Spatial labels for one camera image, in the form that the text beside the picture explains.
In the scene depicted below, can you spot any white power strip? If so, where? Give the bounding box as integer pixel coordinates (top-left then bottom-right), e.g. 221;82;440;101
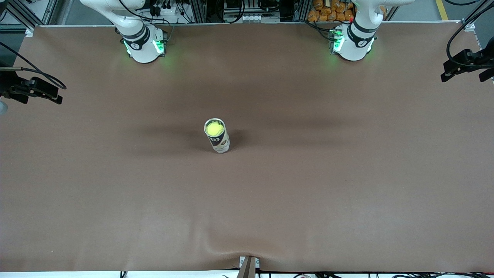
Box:
149;4;182;17

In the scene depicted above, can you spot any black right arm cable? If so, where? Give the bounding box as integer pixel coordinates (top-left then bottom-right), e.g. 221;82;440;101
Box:
0;41;68;90

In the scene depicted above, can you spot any white Wilson tennis ball can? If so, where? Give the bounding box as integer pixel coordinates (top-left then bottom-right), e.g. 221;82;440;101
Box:
204;118;230;154

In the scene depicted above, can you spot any brown mounting beam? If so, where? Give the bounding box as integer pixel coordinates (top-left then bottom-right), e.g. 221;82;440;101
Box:
237;257;256;278

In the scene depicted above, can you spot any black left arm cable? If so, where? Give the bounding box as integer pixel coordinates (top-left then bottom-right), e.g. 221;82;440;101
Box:
446;0;494;71

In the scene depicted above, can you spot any brown table mat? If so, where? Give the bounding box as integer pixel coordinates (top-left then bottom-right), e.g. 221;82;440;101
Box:
0;21;494;273

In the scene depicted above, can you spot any aluminium frame post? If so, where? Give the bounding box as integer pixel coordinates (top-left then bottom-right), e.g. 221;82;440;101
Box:
293;0;309;22
192;0;208;24

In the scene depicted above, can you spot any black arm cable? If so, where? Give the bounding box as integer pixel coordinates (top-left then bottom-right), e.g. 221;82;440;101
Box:
446;0;494;71
0;41;68;90

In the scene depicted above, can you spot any yellow Roland Garros tennis ball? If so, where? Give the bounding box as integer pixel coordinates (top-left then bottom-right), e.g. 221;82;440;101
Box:
206;121;225;136

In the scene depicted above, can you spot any pile of orange packets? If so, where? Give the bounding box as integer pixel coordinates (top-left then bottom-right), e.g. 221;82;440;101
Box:
308;0;355;22

